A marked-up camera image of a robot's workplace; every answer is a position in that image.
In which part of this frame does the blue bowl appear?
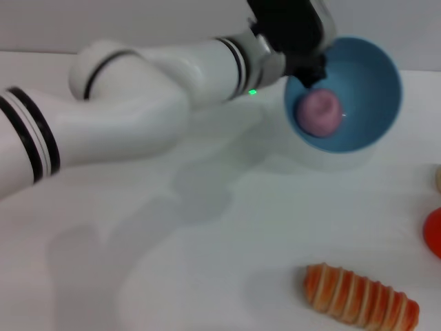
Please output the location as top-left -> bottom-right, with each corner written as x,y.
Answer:
283,37 -> 404,153

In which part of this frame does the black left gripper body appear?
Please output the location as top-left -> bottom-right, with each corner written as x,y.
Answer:
284,48 -> 327,75

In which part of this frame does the pink toy peach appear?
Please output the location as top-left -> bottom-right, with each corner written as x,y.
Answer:
296,88 -> 344,138

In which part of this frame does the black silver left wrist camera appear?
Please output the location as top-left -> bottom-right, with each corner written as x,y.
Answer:
246,0 -> 337,58

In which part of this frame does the orange striped toy bread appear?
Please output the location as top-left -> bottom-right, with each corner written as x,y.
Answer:
302,262 -> 421,328

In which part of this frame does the red round toy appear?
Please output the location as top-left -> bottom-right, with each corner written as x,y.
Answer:
422,206 -> 441,259

